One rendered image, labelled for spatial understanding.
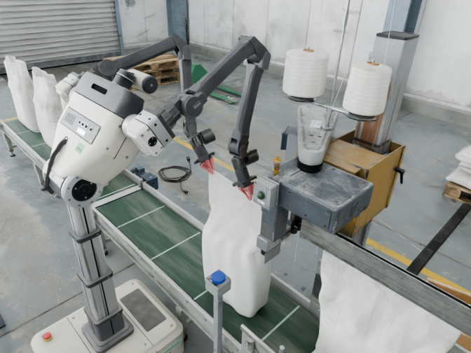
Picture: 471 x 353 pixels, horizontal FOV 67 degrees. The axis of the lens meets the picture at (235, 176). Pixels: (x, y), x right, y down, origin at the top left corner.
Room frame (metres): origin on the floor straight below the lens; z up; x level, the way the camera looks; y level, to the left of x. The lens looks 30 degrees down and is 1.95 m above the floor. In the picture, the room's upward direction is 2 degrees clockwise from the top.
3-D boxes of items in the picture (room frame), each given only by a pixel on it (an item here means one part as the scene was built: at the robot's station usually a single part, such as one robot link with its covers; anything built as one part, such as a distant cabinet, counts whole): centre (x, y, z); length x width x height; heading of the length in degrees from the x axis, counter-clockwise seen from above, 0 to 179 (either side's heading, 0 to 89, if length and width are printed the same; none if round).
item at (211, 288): (1.06, 0.06, 0.81); 0.08 x 0.08 x 0.06; 45
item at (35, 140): (3.11, 1.72, 0.33); 2.21 x 0.39 x 0.09; 45
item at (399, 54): (1.39, -0.57, 0.88); 0.12 x 0.11 x 1.74; 135
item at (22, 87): (3.60, 2.23, 0.74); 0.47 x 0.20 x 0.72; 48
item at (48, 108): (3.13, 1.73, 0.74); 0.47 x 0.22 x 0.72; 46
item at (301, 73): (1.40, -0.26, 1.61); 0.17 x 0.17 x 0.17
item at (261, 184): (1.03, -0.11, 1.28); 0.08 x 0.05 x 0.09; 45
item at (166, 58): (6.79, 1.79, 0.36); 1.20 x 0.82 x 0.14; 131
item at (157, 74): (6.84, 1.77, 0.22); 1.21 x 0.84 x 0.14; 135
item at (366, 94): (1.22, -0.44, 1.61); 0.15 x 0.14 x 0.17; 45
